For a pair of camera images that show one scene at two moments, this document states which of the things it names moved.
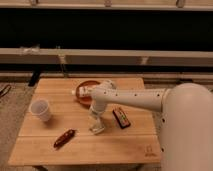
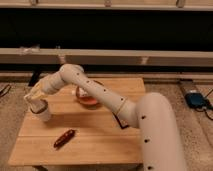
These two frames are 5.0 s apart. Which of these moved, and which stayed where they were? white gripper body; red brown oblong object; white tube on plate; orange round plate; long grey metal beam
Moved: white gripper body
Stayed: white tube on plate; long grey metal beam; orange round plate; red brown oblong object
